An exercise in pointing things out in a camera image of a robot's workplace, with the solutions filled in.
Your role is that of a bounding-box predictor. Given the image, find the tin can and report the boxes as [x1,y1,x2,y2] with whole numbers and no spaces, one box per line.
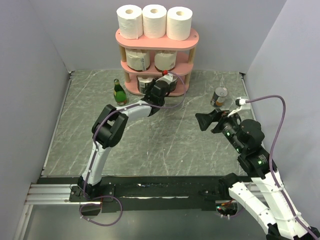
[210,86,228,107]

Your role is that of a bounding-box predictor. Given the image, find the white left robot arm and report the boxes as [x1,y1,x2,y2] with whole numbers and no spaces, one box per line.
[77,77,170,201]

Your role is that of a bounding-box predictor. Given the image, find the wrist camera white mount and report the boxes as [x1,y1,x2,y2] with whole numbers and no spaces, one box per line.
[157,73,175,85]
[227,96,251,117]

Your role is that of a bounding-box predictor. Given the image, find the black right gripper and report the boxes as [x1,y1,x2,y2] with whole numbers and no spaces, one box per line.
[194,107,245,152]

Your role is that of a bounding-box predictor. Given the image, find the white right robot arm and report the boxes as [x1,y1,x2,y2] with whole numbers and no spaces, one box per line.
[195,108,320,240]

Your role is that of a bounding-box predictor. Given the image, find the green glass bottle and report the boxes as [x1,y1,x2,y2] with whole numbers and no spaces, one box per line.
[113,79,128,106]

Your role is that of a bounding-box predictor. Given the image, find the white paper towel roll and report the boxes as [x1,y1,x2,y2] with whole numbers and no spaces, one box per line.
[166,6,193,41]
[142,4,167,39]
[116,4,143,40]

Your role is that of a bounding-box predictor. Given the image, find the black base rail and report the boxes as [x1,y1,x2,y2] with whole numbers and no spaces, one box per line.
[68,174,251,215]

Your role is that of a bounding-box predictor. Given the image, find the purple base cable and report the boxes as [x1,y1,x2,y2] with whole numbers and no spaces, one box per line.
[79,194,124,227]

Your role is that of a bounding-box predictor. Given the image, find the beige roll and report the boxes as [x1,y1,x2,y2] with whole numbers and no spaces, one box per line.
[125,48,150,72]
[154,50,178,72]

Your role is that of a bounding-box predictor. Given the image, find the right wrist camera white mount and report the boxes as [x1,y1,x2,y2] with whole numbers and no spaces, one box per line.
[227,96,251,117]

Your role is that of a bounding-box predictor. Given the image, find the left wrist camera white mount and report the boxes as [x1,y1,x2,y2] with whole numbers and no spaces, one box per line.
[157,73,175,85]

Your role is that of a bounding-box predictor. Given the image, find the pink three tier shelf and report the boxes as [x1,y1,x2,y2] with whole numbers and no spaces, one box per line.
[115,28,199,97]

